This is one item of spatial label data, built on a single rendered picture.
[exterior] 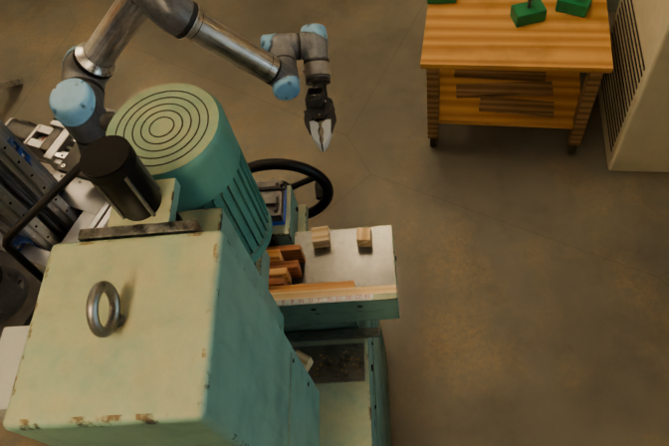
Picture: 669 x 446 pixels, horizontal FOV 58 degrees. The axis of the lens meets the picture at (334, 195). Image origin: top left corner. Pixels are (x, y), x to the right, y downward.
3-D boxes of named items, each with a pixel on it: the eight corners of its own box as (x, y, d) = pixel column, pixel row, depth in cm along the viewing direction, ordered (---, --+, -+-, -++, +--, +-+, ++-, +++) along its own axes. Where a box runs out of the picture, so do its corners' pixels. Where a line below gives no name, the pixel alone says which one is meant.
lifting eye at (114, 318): (129, 295, 68) (104, 270, 63) (119, 346, 65) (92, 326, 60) (116, 296, 68) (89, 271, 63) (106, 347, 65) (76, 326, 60)
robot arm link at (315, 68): (328, 59, 169) (299, 62, 170) (329, 75, 169) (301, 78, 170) (331, 66, 176) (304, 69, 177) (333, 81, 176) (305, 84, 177)
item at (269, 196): (287, 188, 142) (282, 174, 137) (285, 228, 136) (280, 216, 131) (233, 192, 143) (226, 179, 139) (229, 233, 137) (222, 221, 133)
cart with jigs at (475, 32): (575, 60, 276) (609, -66, 223) (581, 159, 247) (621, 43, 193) (432, 57, 290) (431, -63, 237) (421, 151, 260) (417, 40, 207)
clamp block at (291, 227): (300, 204, 150) (293, 184, 142) (299, 252, 142) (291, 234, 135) (242, 209, 151) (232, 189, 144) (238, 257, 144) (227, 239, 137)
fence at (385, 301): (397, 302, 129) (396, 292, 124) (398, 309, 128) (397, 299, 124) (131, 320, 136) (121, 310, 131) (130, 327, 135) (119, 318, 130)
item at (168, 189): (193, 205, 82) (143, 127, 68) (186, 257, 78) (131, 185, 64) (138, 210, 83) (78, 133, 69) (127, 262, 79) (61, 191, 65)
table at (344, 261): (392, 202, 150) (390, 189, 145) (401, 319, 133) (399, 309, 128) (159, 222, 157) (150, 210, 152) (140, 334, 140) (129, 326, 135)
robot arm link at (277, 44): (263, 55, 164) (303, 53, 165) (259, 27, 170) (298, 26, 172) (263, 76, 170) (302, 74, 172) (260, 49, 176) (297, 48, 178)
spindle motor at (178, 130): (275, 189, 113) (228, 73, 87) (271, 275, 104) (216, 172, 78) (185, 197, 115) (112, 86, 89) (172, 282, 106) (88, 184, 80)
